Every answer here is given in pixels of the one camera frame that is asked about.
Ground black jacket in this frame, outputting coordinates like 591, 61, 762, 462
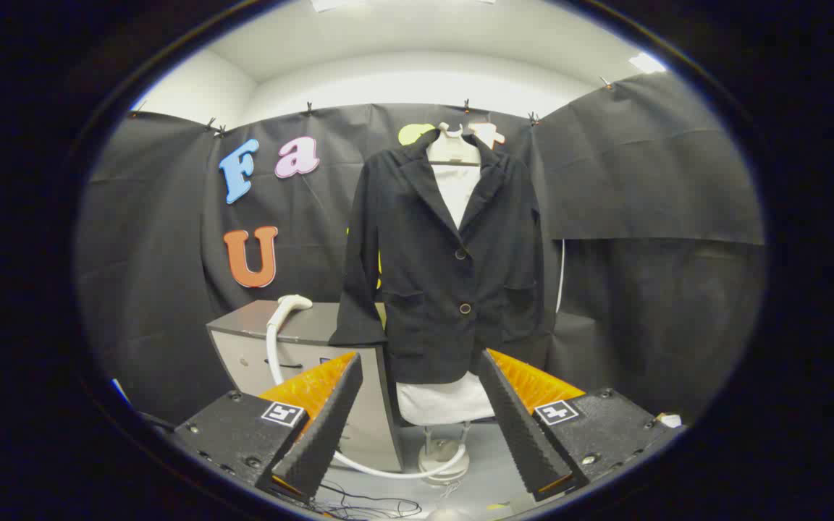
328, 129, 555, 386

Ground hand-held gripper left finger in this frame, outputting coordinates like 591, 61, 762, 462
171, 352, 363, 505

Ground white hanger bust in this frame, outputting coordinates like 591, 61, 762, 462
428, 122, 483, 167

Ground black backdrop cloth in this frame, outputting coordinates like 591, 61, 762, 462
73, 70, 767, 428

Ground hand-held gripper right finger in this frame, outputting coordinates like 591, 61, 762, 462
476, 349, 678, 502

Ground white round stand base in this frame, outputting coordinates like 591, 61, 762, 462
417, 423, 472, 484

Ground thin black floor cables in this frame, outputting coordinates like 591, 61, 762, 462
313, 479, 425, 520

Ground grey drawer cabinet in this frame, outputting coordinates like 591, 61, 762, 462
206, 299, 405, 473

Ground white garment steamer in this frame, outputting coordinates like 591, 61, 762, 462
265, 294, 465, 480

